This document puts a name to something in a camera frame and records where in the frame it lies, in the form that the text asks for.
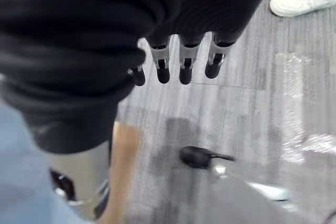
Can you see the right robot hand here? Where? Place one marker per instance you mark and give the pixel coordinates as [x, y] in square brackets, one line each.
[78, 37]

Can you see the clear plastic film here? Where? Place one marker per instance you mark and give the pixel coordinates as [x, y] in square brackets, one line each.
[296, 103]

